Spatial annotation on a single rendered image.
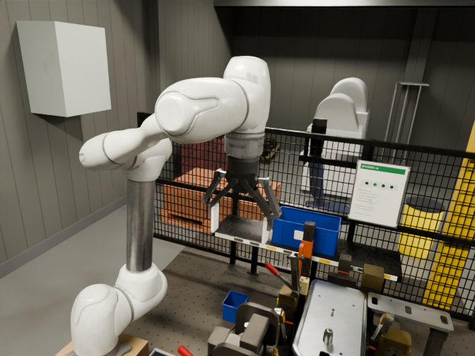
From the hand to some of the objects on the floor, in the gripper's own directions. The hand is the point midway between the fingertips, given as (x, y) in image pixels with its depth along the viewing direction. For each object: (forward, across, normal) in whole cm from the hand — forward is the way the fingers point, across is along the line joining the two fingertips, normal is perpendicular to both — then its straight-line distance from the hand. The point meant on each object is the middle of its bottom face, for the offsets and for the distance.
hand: (239, 232), depth 84 cm
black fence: (+146, -5, +91) cm, 172 cm away
